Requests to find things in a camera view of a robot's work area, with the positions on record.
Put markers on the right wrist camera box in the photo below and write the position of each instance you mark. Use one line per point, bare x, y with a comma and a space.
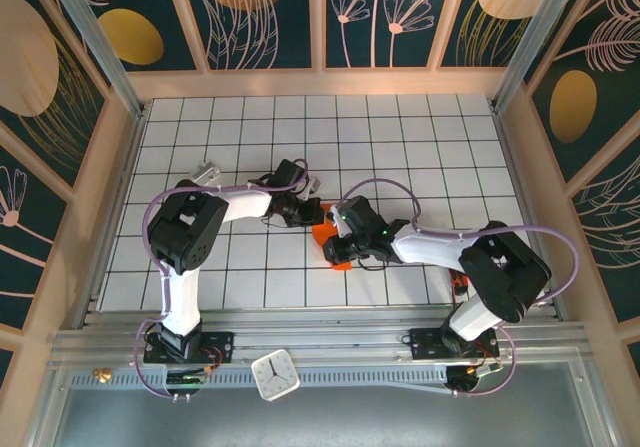
341, 222

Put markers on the white square alarm clock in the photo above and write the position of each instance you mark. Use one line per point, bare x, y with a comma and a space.
275, 374

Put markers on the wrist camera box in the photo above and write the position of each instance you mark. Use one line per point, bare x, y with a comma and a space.
313, 185
341, 222

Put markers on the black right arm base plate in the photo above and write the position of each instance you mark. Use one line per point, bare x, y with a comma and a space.
425, 344

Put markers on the clear plastic bracket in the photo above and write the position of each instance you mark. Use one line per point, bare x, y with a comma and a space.
205, 172

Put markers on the grey metal panel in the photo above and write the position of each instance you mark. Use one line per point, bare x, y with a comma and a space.
350, 417

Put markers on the brass knob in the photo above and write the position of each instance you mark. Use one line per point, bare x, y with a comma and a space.
103, 375

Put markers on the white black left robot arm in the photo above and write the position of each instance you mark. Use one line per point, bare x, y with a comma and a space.
185, 237

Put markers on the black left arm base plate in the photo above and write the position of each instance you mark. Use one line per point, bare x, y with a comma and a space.
220, 347

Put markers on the aluminium corner post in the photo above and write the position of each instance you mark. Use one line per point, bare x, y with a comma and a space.
530, 47
100, 52

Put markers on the aluminium rail frame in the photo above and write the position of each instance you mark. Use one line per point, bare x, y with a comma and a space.
325, 337

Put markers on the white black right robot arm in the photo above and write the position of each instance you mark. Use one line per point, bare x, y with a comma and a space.
500, 267

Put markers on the orange paper sheet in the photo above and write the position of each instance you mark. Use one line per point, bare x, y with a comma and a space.
320, 231

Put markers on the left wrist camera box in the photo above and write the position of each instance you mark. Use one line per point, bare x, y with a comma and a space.
313, 185

